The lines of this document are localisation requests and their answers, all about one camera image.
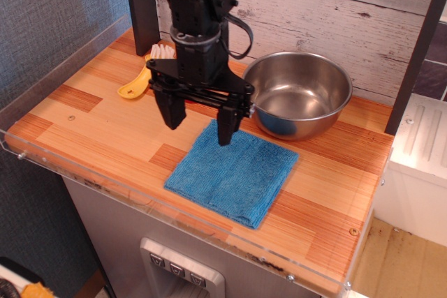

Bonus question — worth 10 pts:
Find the silver dispenser button panel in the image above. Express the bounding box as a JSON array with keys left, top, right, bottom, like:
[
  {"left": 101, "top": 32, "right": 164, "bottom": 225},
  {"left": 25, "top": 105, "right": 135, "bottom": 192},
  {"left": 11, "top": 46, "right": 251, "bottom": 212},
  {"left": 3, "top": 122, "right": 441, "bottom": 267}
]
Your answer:
[{"left": 140, "top": 237, "right": 226, "bottom": 297}]

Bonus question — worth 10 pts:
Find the clear acrylic table guard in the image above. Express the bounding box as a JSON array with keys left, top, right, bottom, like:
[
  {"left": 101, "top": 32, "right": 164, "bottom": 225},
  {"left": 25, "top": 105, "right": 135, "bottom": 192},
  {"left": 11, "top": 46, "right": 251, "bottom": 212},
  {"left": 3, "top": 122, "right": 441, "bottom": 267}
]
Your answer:
[{"left": 1, "top": 17, "right": 393, "bottom": 297}]

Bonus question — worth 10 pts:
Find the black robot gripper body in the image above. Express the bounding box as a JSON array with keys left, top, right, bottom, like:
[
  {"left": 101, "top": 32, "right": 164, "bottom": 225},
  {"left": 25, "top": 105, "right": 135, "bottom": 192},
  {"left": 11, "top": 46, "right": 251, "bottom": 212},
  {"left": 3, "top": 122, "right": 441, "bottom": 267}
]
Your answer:
[{"left": 146, "top": 31, "right": 254, "bottom": 118}]

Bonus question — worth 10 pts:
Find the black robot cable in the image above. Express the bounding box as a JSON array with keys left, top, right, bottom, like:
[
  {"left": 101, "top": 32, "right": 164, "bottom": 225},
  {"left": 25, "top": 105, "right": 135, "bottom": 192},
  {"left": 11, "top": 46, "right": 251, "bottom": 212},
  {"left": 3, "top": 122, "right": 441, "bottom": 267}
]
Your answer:
[{"left": 223, "top": 13, "right": 254, "bottom": 60}]

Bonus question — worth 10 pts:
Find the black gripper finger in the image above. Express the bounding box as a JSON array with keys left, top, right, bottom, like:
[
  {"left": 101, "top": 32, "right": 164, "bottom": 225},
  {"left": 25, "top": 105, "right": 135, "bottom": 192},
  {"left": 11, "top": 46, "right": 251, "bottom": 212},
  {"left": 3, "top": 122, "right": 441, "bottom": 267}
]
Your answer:
[
  {"left": 217, "top": 106, "right": 242, "bottom": 146},
  {"left": 154, "top": 89, "right": 186, "bottom": 130}
]

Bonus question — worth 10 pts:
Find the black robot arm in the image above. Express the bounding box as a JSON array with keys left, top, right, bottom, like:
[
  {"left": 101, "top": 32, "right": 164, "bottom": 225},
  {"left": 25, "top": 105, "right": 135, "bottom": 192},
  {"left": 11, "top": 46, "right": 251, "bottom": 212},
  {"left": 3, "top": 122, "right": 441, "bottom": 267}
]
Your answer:
[{"left": 147, "top": 0, "right": 254, "bottom": 146}]

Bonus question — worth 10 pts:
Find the dark right vertical post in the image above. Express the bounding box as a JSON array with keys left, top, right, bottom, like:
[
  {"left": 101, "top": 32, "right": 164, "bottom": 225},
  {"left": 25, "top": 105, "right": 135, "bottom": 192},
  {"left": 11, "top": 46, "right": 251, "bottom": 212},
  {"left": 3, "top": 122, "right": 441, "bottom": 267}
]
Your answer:
[{"left": 385, "top": 0, "right": 446, "bottom": 135}]

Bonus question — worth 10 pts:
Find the yellow object bottom left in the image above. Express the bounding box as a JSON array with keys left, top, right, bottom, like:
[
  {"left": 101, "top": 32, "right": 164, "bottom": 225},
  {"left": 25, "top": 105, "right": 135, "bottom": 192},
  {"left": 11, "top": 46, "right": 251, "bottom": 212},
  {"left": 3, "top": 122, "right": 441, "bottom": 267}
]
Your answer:
[{"left": 20, "top": 283, "right": 55, "bottom": 298}]

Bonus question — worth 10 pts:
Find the white toy sink unit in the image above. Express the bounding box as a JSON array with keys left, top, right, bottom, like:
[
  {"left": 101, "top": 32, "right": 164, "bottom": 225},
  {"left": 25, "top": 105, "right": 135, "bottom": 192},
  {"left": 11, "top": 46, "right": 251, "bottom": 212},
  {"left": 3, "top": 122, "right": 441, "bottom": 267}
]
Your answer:
[{"left": 374, "top": 94, "right": 446, "bottom": 246}]

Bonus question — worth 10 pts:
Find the grey toy fridge cabinet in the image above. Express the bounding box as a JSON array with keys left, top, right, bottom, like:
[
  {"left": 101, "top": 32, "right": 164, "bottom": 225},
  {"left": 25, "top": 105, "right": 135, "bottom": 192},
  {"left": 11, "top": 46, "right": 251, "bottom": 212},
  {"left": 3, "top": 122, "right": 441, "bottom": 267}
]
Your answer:
[{"left": 64, "top": 178, "right": 317, "bottom": 297}]

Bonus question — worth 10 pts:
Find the stainless steel bowl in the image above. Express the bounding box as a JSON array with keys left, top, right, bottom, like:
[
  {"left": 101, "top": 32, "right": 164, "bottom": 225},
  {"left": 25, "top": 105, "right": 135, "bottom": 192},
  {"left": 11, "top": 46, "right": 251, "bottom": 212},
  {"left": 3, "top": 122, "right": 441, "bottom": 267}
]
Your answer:
[{"left": 243, "top": 52, "right": 353, "bottom": 141}]

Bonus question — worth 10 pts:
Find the blue towel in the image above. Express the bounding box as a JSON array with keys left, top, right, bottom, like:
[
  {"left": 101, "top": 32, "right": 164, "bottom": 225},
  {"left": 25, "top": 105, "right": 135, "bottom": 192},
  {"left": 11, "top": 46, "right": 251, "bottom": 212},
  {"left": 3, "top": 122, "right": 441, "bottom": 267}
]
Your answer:
[{"left": 164, "top": 120, "right": 299, "bottom": 229}]

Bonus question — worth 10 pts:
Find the yellow dish brush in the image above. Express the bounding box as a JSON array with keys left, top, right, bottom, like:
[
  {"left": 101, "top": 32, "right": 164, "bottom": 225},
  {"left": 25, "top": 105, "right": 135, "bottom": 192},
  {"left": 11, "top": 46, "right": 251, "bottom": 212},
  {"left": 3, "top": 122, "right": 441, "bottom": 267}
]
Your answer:
[{"left": 117, "top": 44, "right": 176, "bottom": 100}]

